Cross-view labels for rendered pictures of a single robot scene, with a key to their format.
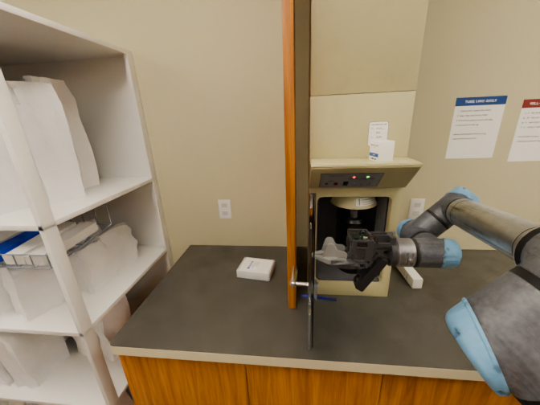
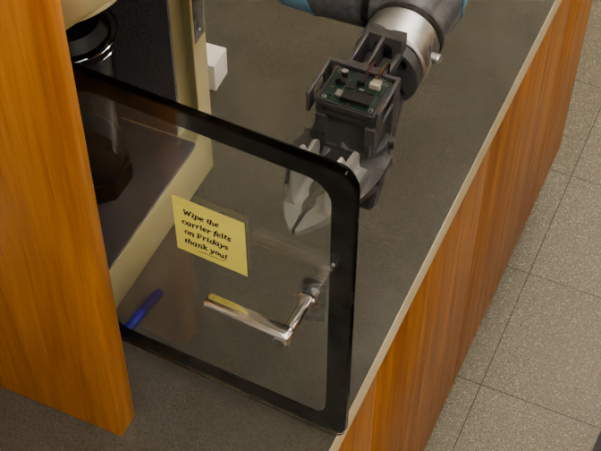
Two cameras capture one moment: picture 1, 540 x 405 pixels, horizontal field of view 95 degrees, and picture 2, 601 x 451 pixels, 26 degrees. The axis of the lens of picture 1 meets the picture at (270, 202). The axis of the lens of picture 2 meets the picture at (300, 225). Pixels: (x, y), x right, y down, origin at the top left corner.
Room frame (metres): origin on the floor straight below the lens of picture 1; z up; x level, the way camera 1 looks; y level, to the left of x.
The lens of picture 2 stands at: (0.37, 0.59, 2.16)
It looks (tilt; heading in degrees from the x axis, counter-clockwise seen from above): 50 degrees down; 287
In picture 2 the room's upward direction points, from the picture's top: straight up
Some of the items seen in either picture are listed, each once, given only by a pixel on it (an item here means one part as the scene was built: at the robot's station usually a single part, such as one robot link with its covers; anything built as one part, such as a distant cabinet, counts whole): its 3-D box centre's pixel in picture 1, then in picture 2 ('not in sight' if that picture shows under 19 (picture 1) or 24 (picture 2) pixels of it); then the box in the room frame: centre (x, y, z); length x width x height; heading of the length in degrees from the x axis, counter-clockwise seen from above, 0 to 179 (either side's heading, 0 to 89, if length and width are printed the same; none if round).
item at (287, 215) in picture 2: (310, 266); (207, 263); (0.69, -0.12, 1.19); 0.30 x 0.01 x 0.40; 170
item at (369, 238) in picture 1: (369, 249); (363, 99); (0.58, -0.26, 1.31); 0.12 x 0.08 x 0.09; 83
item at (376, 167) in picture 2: (347, 261); (359, 168); (0.57, -0.20, 1.28); 0.09 x 0.05 x 0.02; 83
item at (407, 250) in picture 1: (401, 252); (398, 53); (0.57, -0.34, 1.30); 0.08 x 0.05 x 0.08; 173
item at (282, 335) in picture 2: (300, 276); (259, 308); (0.62, -0.08, 1.20); 0.10 x 0.05 x 0.03; 170
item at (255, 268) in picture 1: (256, 268); not in sight; (1.03, 0.08, 0.96); 0.16 x 0.12 x 0.04; 75
